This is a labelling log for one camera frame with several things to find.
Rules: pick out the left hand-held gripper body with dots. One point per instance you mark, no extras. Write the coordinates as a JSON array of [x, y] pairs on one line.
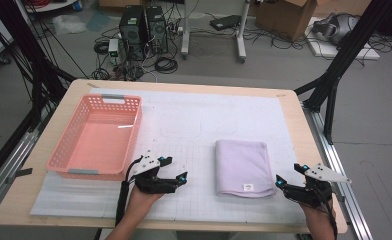
[[147, 181]]

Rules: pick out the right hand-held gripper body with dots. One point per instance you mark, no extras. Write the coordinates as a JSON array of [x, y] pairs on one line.
[[314, 190]]

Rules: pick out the lilac printed towel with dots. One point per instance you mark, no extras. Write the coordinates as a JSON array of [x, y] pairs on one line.
[[244, 166]]

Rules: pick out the pink plastic basket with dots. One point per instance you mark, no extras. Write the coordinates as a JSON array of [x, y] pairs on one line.
[[97, 143]]

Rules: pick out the person's left hand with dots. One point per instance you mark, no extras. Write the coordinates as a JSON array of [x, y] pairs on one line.
[[142, 203]]

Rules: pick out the person's right hand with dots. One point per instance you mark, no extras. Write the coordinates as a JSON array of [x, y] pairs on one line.
[[317, 218]]

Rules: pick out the white floor board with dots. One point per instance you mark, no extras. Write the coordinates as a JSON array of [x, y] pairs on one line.
[[327, 50]]

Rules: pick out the white metal stand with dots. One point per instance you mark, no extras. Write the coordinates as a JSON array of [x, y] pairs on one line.
[[185, 40]]

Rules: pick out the small white power box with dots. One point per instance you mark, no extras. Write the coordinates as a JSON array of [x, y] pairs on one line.
[[113, 50]]

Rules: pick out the narrow black computer tower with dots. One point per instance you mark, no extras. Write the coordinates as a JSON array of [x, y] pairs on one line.
[[157, 30]]

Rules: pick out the wide black computer tower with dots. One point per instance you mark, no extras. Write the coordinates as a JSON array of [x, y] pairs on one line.
[[132, 33]]

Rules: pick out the flat black device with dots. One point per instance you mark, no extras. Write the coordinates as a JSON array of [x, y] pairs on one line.
[[225, 22]]

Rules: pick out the brown cardboard box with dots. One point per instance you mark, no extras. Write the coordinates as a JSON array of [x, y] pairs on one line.
[[284, 16]]

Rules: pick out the clear plastic bag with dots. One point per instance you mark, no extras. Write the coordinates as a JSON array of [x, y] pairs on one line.
[[69, 24]]

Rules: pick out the round white table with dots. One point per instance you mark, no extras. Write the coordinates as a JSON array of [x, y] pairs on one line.
[[50, 6]]

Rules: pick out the silver aluminium rail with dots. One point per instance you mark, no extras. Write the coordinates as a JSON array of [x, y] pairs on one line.
[[14, 156], [354, 216]]

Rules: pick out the black metal frame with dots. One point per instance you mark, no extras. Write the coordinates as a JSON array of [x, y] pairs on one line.
[[350, 43], [20, 30]]

